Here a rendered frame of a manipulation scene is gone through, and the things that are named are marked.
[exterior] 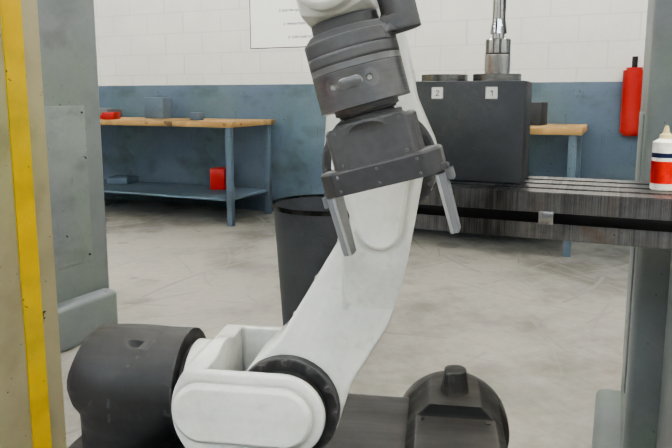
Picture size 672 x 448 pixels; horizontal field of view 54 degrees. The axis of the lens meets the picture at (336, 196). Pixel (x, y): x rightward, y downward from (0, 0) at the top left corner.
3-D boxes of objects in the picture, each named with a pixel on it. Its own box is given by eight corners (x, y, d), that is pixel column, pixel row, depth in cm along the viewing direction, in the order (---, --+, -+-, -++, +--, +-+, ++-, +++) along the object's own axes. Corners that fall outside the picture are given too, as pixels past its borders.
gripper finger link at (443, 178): (450, 236, 62) (434, 172, 61) (453, 229, 65) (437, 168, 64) (467, 232, 61) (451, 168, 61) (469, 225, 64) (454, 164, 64)
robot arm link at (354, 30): (300, 75, 60) (267, -49, 58) (327, 78, 70) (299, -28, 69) (421, 40, 57) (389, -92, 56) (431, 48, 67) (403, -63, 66)
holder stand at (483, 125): (521, 184, 119) (526, 72, 116) (404, 178, 127) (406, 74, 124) (528, 176, 130) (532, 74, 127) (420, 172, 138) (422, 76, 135)
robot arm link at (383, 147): (313, 205, 61) (279, 80, 60) (338, 189, 71) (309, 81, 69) (445, 174, 58) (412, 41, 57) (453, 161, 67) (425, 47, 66)
